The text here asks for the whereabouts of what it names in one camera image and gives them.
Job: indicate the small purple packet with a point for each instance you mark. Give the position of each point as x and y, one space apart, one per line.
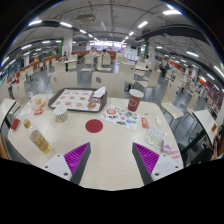
166 146

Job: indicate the burger on tray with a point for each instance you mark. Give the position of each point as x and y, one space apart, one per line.
91 105

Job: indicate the flat round red coaster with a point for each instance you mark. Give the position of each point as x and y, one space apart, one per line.
94 126

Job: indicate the red-lettered white table sticker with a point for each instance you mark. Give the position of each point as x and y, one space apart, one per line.
174 155

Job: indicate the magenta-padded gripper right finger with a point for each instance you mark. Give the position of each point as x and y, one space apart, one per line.
165 165

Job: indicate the ceiling air conditioner unit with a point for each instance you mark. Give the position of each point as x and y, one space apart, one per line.
85 18

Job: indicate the white paper napkin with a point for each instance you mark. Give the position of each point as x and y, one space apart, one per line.
99 92

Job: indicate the small red wallet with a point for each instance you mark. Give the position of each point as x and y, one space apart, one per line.
15 124

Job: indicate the printed paper tray liner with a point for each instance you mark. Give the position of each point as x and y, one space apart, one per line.
71 99

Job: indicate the person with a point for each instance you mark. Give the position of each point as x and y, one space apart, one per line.
93 52
104 53
163 68

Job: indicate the small white wrapper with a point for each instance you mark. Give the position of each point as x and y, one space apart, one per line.
158 120

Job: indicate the beige neighbouring table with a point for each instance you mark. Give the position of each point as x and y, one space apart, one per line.
204 121
6 108

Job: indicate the red paper cup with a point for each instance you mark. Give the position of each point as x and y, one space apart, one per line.
134 101

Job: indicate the colourful sticker sheet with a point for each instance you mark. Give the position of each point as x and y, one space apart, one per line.
121 117

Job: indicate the clear plastic packet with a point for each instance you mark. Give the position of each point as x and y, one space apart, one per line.
154 137

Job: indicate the group of beige chairs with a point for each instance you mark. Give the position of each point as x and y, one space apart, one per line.
154 78

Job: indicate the dark brown food tray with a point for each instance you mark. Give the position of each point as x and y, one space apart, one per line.
104 101

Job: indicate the red sauce packet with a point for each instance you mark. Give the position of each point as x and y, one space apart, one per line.
38 112
145 123

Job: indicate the clear bag of fries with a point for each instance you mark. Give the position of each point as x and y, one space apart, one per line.
39 104

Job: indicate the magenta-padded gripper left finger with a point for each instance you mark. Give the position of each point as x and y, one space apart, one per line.
58 165

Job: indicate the white paper slip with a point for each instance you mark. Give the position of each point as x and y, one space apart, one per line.
25 112

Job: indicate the clear bottle with yellow cap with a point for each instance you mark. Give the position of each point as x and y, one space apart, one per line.
38 138

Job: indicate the white patterned mug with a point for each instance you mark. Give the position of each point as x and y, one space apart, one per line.
61 114

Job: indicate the group of ceiling lights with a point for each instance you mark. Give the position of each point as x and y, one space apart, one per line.
171 12

